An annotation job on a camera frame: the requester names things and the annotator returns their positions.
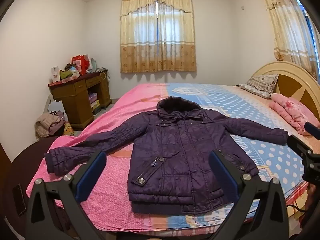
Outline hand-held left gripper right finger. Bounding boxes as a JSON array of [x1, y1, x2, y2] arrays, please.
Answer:
[[209, 151, 292, 240]]

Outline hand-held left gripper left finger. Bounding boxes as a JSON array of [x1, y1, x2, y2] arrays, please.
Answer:
[[25, 151, 107, 240]]

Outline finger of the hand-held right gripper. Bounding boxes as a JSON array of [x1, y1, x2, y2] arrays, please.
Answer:
[[287, 135, 314, 157], [304, 122, 320, 140]]

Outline purple padded jacket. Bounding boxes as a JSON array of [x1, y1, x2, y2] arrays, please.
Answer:
[[44, 96, 289, 215]]

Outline folded pink clothes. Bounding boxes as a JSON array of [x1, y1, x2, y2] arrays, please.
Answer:
[[269, 93, 320, 137]]

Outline pile of clothes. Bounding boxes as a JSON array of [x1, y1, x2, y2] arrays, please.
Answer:
[[35, 111, 66, 138]]

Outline pink and blue bed blanket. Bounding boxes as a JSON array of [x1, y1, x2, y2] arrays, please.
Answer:
[[26, 82, 312, 232]]

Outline yellow patterned bag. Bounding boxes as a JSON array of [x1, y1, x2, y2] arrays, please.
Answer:
[[64, 122, 75, 137]]

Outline cream wooden bed headboard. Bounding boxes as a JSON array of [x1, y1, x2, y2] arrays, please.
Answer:
[[250, 61, 320, 128]]

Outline dark maroon round seat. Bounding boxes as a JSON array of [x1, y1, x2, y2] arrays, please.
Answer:
[[0, 137, 75, 240]]

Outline patterned grey pillow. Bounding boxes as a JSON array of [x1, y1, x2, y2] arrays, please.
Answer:
[[238, 74, 279, 99]]

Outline brown wooden desk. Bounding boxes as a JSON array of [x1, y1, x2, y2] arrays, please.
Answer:
[[48, 69, 112, 130]]

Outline white paper bag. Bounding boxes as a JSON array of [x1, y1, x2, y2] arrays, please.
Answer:
[[47, 100, 65, 115]]

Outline black phone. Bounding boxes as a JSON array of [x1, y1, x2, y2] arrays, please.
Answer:
[[12, 184, 27, 217]]

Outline narrow beige floral curtain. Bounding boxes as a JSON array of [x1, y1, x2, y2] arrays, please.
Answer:
[[256, 0, 319, 80]]

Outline white upright box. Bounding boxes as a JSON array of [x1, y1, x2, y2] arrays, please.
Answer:
[[51, 66, 62, 83]]

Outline red gift bag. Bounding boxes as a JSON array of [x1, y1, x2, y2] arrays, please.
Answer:
[[71, 54, 92, 75]]

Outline wide beige floral curtain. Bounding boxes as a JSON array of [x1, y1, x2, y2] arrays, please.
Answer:
[[119, 0, 197, 73]]

